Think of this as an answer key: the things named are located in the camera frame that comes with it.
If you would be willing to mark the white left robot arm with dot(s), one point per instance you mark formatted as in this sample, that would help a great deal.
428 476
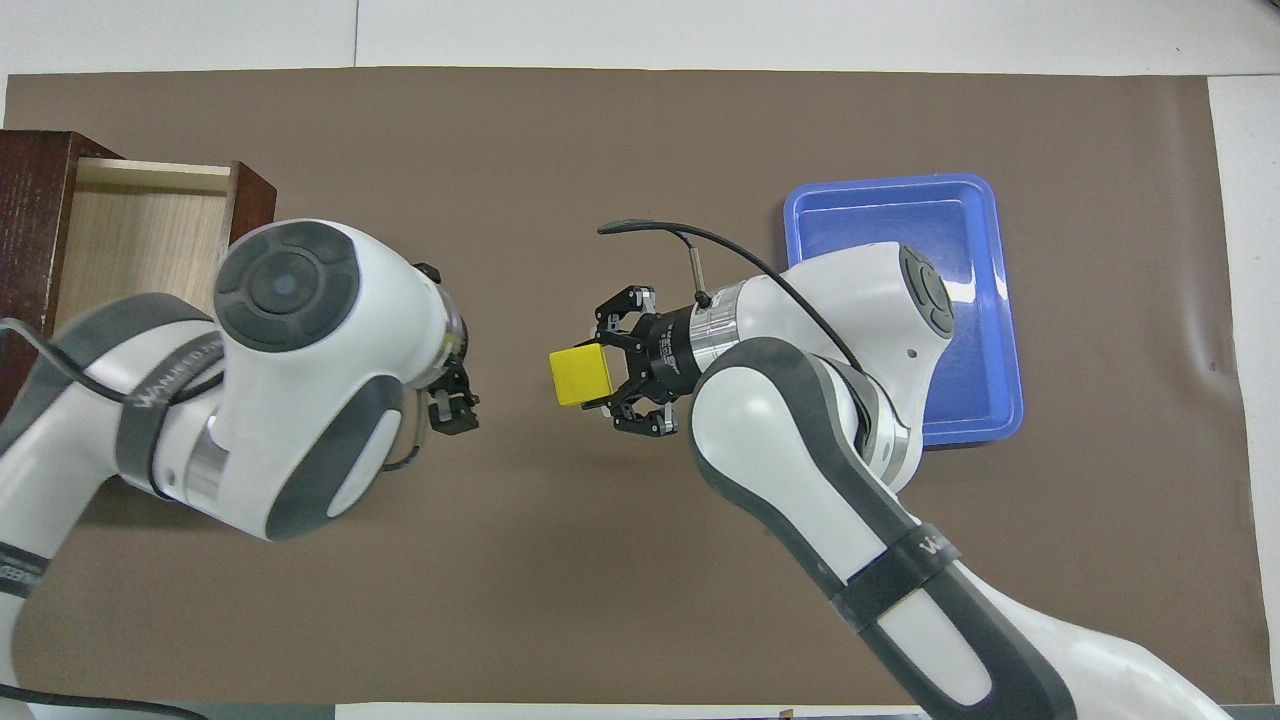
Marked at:
300 400

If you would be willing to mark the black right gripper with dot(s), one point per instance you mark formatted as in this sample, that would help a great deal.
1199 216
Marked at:
668 355

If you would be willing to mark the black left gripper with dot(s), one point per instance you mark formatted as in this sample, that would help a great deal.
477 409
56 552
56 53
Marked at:
455 378

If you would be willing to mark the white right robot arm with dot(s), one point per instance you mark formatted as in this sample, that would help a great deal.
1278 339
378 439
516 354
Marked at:
800 450

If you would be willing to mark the dark brown wooden cabinet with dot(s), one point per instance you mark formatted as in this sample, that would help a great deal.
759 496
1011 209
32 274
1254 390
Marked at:
30 230

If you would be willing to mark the yellow cube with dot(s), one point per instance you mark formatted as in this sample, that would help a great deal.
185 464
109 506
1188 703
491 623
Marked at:
580 375

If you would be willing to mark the blue plastic tray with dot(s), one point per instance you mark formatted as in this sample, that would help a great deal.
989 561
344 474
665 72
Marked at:
900 215

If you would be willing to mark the brown table mat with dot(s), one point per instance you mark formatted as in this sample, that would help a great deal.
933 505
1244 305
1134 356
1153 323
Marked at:
600 550

